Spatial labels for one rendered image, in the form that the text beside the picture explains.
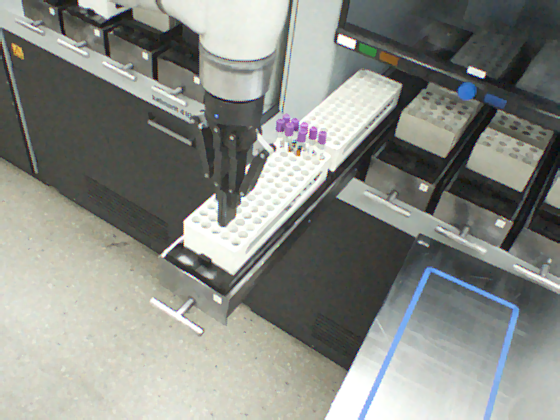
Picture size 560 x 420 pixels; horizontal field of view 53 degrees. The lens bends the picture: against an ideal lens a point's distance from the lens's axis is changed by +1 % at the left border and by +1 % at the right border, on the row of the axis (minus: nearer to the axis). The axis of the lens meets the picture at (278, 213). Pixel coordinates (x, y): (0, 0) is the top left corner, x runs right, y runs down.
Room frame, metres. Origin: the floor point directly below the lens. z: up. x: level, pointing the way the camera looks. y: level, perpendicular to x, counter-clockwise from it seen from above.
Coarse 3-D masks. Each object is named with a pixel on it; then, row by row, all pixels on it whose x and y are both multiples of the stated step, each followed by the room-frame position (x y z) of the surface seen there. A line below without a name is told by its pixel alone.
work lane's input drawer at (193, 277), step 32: (384, 128) 1.00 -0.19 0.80; (352, 160) 0.87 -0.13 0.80; (320, 192) 0.76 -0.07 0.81; (288, 224) 0.66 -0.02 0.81; (160, 256) 0.56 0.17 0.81; (192, 256) 0.56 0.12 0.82; (256, 256) 0.58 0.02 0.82; (192, 288) 0.53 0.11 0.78; (224, 288) 0.51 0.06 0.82; (224, 320) 0.50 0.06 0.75
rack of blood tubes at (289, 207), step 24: (264, 168) 0.74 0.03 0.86; (288, 168) 0.75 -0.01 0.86; (312, 168) 0.76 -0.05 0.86; (264, 192) 0.68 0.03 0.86; (288, 192) 0.70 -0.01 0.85; (312, 192) 0.75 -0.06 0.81; (192, 216) 0.60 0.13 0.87; (216, 216) 0.61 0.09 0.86; (240, 216) 0.61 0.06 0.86; (264, 216) 0.63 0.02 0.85; (192, 240) 0.57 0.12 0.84; (216, 240) 0.55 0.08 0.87; (240, 240) 0.56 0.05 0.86; (264, 240) 0.61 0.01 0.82; (240, 264) 0.55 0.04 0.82
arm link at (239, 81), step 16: (208, 64) 0.57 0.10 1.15; (224, 64) 0.56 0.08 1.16; (240, 64) 0.56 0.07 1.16; (256, 64) 0.56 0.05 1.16; (272, 64) 0.59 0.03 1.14; (208, 80) 0.57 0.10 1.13; (224, 80) 0.56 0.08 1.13; (240, 80) 0.56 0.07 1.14; (256, 80) 0.57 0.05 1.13; (224, 96) 0.56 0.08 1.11; (240, 96) 0.56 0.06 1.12; (256, 96) 0.57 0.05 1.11
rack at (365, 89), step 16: (352, 80) 1.07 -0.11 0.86; (368, 80) 1.09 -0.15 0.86; (384, 80) 1.09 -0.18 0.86; (336, 96) 1.00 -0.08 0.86; (352, 96) 1.00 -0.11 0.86; (368, 96) 1.02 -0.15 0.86; (384, 96) 1.03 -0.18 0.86; (320, 112) 0.93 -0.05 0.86; (336, 112) 0.94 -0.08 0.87; (352, 112) 0.95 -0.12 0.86; (368, 112) 0.96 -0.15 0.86; (384, 112) 1.02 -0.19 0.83; (320, 128) 0.88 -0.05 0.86; (336, 128) 0.89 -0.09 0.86; (352, 128) 0.90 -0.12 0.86; (368, 128) 0.98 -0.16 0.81; (336, 144) 0.85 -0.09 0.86; (352, 144) 0.92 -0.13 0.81; (336, 160) 0.82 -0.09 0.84
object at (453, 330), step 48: (432, 240) 0.67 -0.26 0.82; (432, 288) 0.57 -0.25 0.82; (480, 288) 0.58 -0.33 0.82; (528, 288) 0.60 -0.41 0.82; (384, 336) 0.46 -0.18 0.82; (432, 336) 0.48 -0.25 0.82; (480, 336) 0.49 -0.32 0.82; (528, 336) 0.50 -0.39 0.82; (384, 384) 0.39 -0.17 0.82; (432, 384) 0.40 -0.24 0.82; (480, 384) 0.41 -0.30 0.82; (528, 384) 0.42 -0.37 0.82
